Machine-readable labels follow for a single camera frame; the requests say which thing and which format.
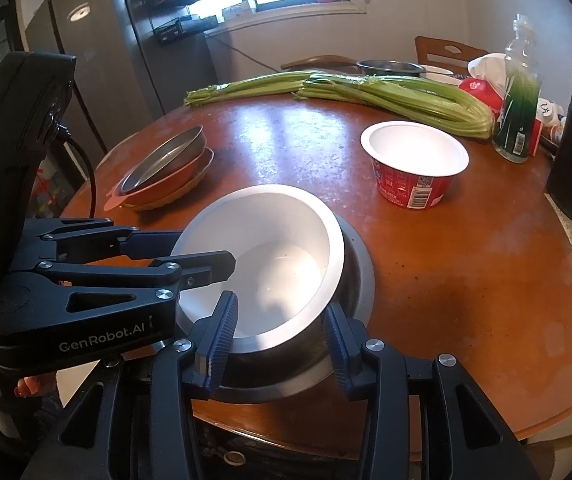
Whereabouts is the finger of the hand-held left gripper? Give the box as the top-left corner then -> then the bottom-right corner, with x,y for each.
38,250 -> 237,317
41,217 -> 184,266

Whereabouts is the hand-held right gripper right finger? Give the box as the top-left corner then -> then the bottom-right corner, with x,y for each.
322,304 -> 531,480

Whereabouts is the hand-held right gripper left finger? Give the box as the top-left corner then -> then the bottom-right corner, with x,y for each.
18,290 -> 239,480

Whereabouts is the red paper bowl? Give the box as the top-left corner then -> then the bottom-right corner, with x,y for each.
170,185 -> 345,353
360,121 -> 470,210

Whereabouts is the cream ribbed plate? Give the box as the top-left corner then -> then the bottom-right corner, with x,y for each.
126,149 -> 215,212

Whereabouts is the pink plate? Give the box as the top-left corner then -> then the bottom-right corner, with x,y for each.
105,147 -> 210,211

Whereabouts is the steel bowl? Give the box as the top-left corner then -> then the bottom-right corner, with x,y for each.
211,210 -> 377,403

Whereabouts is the shallow steel plate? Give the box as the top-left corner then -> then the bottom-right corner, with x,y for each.
116,125 -> 207,196

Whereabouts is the person's left hand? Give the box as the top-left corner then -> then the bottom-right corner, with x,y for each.
0,342 -> 59,398

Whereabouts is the glass door with red decals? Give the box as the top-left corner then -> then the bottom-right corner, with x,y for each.
31,145 -> 92,231

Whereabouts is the silver refrigerator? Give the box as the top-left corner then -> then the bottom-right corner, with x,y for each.
23,0 -> 221,161

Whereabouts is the green celery bunch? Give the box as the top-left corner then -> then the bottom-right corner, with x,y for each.
184,71 -> 367,108
293,74 -> 496,141

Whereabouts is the black side rack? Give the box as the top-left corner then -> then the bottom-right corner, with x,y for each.
133,0 -> 219,46

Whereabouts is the small cardboard box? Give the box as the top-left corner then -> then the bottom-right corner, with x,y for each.
222,0 -> 257,16

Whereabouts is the steel basin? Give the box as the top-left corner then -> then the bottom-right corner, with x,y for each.
356,59 -> 427,78

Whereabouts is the small red carton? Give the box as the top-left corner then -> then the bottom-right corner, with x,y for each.
528,115 -> 546,158

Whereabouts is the red packet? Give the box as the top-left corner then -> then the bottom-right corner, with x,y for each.
458,77 -> 504,116

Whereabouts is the white bowl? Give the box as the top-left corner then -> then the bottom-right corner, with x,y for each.
423,65 -> 459,86

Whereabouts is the clear bottle with green label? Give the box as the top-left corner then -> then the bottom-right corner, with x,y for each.
492,14 -> 542,163

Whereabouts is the small white-labelled bottle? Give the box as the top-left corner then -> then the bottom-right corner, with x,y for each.
538,97 -> 566,143

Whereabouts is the white plastic bag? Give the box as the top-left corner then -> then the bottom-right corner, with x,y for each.
467,52 -> 509,86

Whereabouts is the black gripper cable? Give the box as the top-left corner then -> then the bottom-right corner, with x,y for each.
56,122 -> 98,218

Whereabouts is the black wall cable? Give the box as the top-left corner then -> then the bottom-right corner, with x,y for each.
216,39 -> 287,73

